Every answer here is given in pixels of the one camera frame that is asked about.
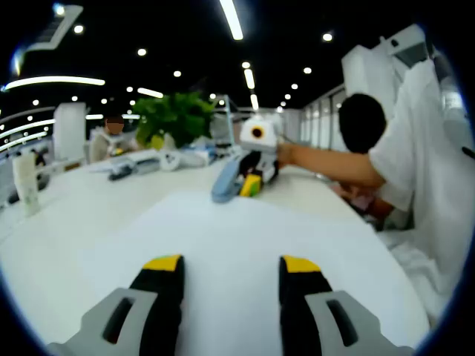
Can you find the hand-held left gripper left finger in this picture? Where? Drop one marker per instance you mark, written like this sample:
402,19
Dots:
159,282

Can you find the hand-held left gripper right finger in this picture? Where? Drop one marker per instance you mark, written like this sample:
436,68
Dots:
302,282

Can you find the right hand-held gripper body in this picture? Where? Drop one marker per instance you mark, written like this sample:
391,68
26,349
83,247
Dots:
265,142

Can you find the white paper sheet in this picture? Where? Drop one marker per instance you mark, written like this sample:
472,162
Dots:
230,237

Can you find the blue tissue box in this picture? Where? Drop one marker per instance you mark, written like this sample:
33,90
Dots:
206,152

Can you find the white game controller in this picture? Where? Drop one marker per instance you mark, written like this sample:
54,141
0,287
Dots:
178,161

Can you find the green potted plant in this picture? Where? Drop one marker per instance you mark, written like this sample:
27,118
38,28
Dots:
174,115

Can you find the grey desk organiser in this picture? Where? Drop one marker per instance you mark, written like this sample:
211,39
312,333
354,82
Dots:
137,165

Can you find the ceiling light strips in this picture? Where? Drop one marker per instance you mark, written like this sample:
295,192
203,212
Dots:
231,18

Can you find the person in white shirt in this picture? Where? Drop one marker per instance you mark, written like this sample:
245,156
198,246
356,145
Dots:
419,167

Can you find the black flat bag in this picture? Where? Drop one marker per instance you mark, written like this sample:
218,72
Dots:
44,183

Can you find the ceiling spot lights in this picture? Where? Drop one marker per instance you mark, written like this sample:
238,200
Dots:
141,52

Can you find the tall cream cup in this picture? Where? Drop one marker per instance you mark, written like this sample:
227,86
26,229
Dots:
26,185

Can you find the white chest-worn device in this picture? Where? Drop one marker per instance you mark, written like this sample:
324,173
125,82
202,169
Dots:
451,104

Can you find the ceiling air vent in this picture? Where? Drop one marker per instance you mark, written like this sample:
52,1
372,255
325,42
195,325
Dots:
52,31

